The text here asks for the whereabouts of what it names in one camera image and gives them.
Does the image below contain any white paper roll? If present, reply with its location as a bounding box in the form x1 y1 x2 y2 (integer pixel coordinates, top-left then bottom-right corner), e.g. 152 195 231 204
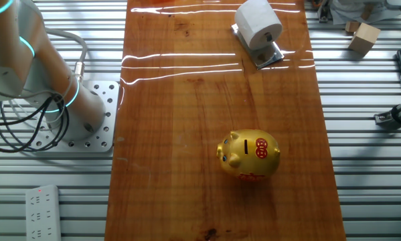
234 0 284 51

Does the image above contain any metal roll holder shelf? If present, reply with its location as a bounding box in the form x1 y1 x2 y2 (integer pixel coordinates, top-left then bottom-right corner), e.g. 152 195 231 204
231 23 285 70

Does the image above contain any gold piggy bank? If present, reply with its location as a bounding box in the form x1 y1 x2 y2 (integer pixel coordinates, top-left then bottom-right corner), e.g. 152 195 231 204
216 129 282 181

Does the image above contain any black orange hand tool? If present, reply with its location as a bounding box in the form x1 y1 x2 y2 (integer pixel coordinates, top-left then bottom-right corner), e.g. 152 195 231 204
315 0 331 23

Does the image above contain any small wooden block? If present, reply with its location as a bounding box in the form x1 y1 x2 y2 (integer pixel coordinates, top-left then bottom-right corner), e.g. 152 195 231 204
345 20 361 33

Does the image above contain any white power strip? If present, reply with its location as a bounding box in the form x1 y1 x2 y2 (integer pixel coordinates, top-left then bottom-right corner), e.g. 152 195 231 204
25 184 62 241

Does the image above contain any large wooden block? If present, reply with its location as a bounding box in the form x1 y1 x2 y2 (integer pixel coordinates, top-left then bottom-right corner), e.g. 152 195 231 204
348 22 382 57

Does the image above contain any grey cloth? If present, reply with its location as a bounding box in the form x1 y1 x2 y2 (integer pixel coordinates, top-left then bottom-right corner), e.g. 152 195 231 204
330 0 401 25

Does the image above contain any black clamp tool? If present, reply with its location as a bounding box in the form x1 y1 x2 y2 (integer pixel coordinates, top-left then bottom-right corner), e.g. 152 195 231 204
374 102 401 130

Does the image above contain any tan wooden piece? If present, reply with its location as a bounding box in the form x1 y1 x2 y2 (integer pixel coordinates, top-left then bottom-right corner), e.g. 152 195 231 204
360 3 375 20

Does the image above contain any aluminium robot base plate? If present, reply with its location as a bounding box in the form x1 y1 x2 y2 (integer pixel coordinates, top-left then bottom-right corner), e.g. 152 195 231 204
31 80 121 153

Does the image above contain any grey cable metal connector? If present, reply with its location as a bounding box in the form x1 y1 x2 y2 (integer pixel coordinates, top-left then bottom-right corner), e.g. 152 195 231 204
43 27 88 83

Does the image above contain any black cable bundle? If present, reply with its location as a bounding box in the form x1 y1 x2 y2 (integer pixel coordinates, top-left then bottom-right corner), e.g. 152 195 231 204
0 95 70 154

